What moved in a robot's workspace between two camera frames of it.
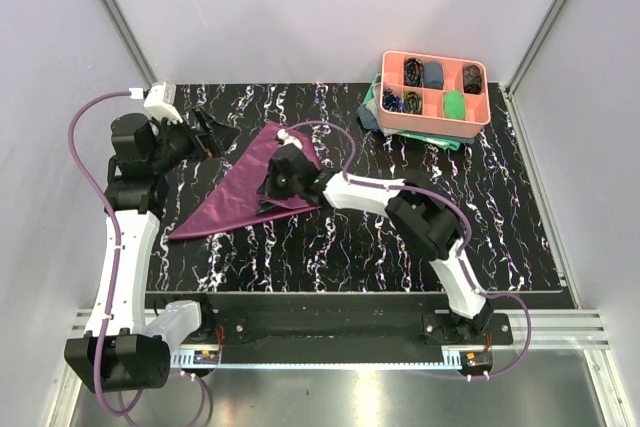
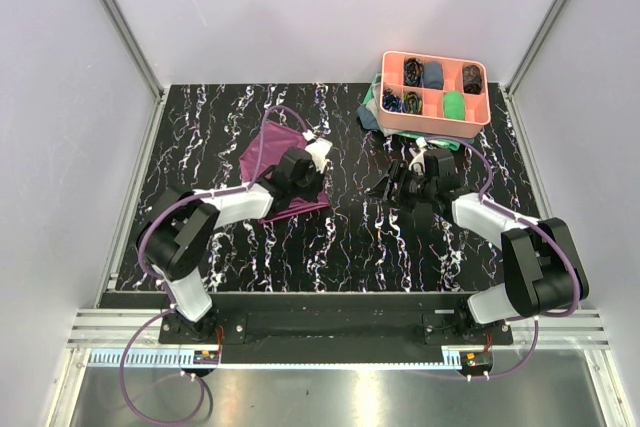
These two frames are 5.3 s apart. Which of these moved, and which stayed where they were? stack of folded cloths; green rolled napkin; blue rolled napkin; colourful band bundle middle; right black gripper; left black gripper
Moved: left black gripper; right black gripper
Stayed: green rolled napkin; stack of folded cloths; blue rolled napkin; colourful band bundle middle
